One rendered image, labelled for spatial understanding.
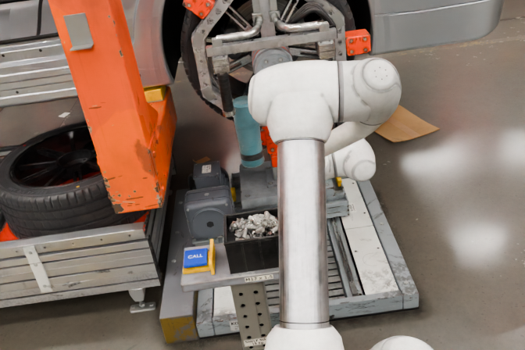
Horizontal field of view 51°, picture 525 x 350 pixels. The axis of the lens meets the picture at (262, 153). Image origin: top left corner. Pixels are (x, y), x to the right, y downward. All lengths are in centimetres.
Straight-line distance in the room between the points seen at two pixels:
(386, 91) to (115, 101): 86
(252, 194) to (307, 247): 127
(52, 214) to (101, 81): 69
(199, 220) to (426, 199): 112
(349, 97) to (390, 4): 108
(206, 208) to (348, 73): 104
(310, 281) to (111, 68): 88
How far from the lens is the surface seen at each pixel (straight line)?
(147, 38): 216
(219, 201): 204
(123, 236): 205
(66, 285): 224
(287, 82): 114
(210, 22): 198
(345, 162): 168
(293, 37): 179
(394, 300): 208
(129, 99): 168
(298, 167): 112
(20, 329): 245
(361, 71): 113
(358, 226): 237
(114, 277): 218
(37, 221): 224
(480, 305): 218
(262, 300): 175
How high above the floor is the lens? 153
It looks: 29 degrees down
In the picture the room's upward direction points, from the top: 8 degrees counter-clockwise
